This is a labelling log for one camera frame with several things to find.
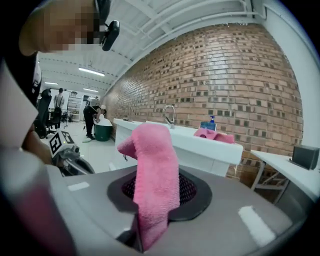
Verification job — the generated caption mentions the soap bottle with blue cap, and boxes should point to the soap bottle with blue cap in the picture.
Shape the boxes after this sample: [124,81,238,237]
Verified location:
[199,115,217,131]

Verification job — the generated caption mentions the white vanity cabinet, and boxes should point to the white vanity cabinet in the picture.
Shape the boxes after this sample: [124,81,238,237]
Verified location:
[114,124,238,177]

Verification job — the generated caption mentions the black office chair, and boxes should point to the black office chair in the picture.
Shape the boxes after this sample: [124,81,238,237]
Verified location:
[34,88,57,140]

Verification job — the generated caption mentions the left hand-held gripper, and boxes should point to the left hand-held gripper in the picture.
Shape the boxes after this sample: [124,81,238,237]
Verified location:
[49,130,96,177]

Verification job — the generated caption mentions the white ceramic sink top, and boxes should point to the white ceramic sink top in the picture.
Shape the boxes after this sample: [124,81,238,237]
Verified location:
[113,118,244,166]

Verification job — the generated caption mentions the person's left forearm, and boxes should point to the person's left forearm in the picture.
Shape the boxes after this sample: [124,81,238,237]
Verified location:
[21,128,54,166]

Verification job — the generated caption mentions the person's black shirt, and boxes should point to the person's black shirt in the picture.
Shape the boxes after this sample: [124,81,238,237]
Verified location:
[2,47,43,108]

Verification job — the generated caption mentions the black head camera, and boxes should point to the black head camera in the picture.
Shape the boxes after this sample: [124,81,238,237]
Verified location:
[101,20,120,52]

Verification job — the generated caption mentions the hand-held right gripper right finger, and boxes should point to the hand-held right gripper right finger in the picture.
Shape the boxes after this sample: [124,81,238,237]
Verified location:
[46,164,315,256]

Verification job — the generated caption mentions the black box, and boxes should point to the black box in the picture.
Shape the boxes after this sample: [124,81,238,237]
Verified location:
[289,144,320,171]

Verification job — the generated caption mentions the white storage shelf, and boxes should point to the white storage shelf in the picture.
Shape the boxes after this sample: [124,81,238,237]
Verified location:
[67,91,83,123]

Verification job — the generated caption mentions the person's head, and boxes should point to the person's head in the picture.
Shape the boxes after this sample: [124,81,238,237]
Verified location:
[18,0,111,57]

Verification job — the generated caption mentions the chrome faucet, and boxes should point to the chrome faucet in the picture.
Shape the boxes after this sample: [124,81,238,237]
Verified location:
[162,104,176,130]

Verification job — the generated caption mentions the green bin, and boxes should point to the green bin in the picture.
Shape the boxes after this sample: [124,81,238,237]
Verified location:
[94,119,113,142]

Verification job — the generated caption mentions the whiteboard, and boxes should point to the whiteboard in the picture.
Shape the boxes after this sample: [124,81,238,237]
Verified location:
[49,89,71,111]

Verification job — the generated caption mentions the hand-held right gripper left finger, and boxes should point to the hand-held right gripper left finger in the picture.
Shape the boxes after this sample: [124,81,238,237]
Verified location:
[0,146,77,256]

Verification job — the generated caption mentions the pink cloth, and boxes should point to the pink cloth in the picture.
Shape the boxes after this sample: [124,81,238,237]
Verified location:
[193,127,236,145]
[116,123,181,252]

